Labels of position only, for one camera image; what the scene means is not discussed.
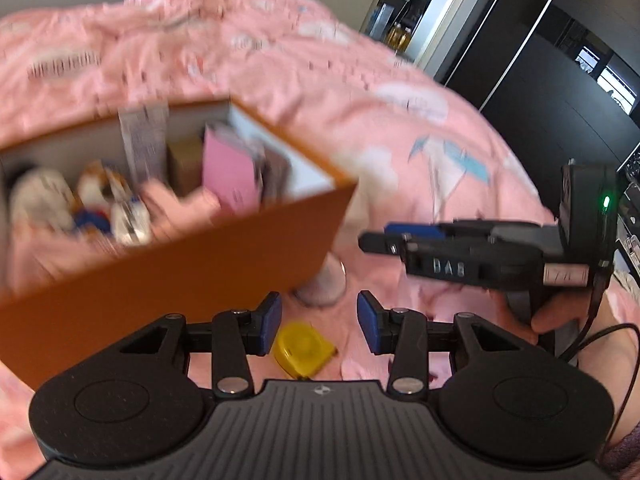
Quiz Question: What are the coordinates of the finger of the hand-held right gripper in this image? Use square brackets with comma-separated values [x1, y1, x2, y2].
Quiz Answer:
[359, 230, 417, 258]
[383, 220, 496, 242]

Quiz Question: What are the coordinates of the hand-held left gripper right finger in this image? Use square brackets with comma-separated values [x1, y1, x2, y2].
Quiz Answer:
[356, 290, 523, 397]

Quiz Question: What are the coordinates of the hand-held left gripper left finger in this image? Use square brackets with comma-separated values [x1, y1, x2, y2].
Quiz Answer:
[117, 291, 284, 397]

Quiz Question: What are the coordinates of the yellow tape measure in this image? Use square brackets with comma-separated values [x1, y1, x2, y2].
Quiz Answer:
[274, 322, 337, 379]

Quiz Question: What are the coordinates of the orange cardboard box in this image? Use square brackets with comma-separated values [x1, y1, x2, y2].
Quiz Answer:
[0, 99, 358, 386]

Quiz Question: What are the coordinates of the pink case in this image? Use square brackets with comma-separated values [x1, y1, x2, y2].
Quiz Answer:
[202, 127, 265, 212]

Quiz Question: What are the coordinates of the brown cardboard box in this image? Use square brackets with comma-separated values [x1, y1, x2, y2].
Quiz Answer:
[167, 137, 206, 197]

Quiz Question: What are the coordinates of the brown plush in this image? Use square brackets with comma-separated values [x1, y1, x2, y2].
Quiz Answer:
[75, 160, 152, 247]

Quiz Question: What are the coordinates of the white printed paper pouch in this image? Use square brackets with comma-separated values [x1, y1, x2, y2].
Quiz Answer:
[119, 102, 170, 187]

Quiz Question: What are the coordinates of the white panda plush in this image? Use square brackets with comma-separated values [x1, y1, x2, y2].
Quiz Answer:
[7, 167, 76, 235]

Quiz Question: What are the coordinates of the person's right hand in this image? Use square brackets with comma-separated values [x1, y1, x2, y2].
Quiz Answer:
[530, 292, 601, 337]

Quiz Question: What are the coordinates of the pink printed quilt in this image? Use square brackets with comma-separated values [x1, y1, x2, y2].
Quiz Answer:
[0, 0, 640, 480]

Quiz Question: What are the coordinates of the pack of yellow bottles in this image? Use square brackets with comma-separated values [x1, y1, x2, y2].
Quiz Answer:
[387, 22, 414, 52]

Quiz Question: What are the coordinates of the black wardrobe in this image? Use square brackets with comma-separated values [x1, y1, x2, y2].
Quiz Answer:
[445, 0, 640, 181]

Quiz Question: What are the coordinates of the black cable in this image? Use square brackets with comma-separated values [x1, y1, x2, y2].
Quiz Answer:
[557, 260, 638, 466]

